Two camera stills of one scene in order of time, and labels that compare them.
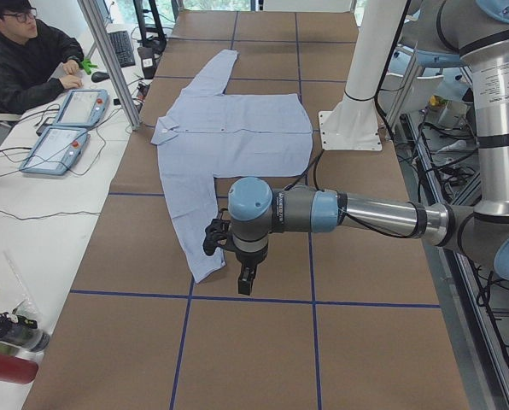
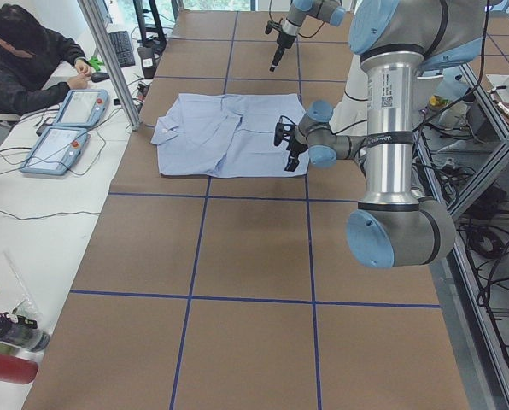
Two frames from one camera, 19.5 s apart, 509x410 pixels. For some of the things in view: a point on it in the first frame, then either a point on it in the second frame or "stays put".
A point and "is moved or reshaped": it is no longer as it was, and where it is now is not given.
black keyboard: (123, 48) stays put
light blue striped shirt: (208, 134) is moved or reshaped
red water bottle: (8, 368) stays put
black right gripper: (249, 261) to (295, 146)
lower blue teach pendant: (56, 151) stays put
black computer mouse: (99, 77) stays put
